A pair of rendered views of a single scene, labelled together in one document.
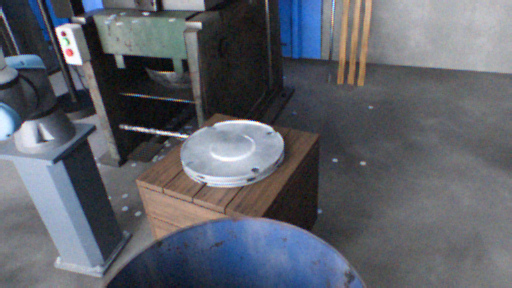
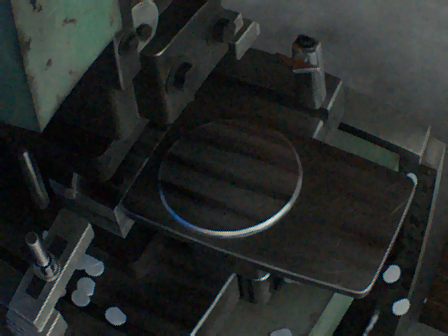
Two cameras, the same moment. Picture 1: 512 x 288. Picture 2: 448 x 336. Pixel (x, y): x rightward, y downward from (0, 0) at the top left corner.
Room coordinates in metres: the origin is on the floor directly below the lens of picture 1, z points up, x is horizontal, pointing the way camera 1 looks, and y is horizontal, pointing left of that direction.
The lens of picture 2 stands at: (1.38, 0.83, 1.41)
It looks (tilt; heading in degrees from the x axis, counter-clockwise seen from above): 52 degrees down; 282
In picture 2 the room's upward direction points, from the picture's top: 9 degrees counter-clockwise
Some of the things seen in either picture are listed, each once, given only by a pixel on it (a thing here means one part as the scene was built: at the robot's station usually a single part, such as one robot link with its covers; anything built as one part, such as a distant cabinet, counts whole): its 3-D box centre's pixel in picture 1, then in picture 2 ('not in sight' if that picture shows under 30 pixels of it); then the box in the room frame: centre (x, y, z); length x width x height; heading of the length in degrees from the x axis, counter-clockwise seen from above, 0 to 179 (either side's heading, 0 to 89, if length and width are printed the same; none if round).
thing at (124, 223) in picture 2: not in sight; (119, 150); (1.59, 0.31, 0.76); 0.15 x 0.09 x 0.05; 68
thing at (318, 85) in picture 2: not in sight; (309, 68); (1.41, 0.19, 0.75); 0.03 x 0.03 x 0.10; 68
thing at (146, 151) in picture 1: (177, 126); not in sight; (1.47, 0.36, 0.14); 0.59 x 0.10 x 0.05; 158
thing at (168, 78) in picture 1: (184, 67); not in sight; (1.60, 0.31, 0.36); 0.34 x 0.34 x 0.10
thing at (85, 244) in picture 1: (73, 200); not in sight; (0.91, 0.58, 0.23); 0.19 x 0.19 x 0.45; 72
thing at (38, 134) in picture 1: (40, 122); not in sight; (0.91, 0.58, 0.50); 0.15 x 0.15 x 0.10
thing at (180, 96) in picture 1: (187, 78); not in sight; (1.61, 0.30, 0.31); 0.43 x 0.42 x 0.01; 68
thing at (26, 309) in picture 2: not in sight; (42, 272); (1.66, 0.46, 0.76); 0.17 x 0.06 x 0.10; 68
